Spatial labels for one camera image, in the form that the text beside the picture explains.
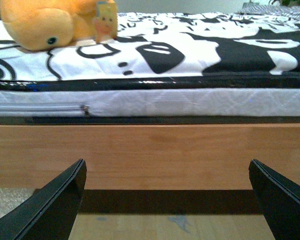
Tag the potted green plant right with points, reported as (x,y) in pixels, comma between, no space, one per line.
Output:
(287,3)

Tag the orange plush toy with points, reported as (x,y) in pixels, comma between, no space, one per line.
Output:
(38,25)

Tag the checkered pillow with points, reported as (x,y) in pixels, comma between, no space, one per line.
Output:
(272,10)

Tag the white mattress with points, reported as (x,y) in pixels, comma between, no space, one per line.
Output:
(210,95)

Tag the toy cardboard hang tag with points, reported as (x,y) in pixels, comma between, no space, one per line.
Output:
(105,21)

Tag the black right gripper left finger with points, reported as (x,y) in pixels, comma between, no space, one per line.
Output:
(50,213)

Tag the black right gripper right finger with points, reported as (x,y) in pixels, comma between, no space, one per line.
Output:
(278,198)

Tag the wooden bed frame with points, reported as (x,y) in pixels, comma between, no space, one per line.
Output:
(148,156)

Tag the black and white patterned sheet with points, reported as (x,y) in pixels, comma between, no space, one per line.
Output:
(160,45)

